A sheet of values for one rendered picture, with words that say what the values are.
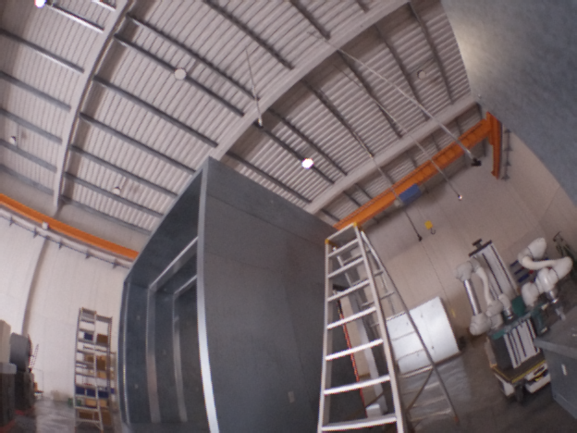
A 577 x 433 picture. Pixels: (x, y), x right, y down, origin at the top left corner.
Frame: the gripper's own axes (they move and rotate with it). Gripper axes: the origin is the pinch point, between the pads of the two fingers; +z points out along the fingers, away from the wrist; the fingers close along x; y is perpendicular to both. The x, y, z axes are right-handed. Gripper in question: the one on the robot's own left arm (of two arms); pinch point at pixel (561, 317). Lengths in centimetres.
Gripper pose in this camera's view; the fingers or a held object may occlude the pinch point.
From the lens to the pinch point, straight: 199.9
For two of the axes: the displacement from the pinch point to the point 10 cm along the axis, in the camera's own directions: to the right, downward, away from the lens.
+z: 1.9, 7.7, -6.0
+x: -7.3, -3.0, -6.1
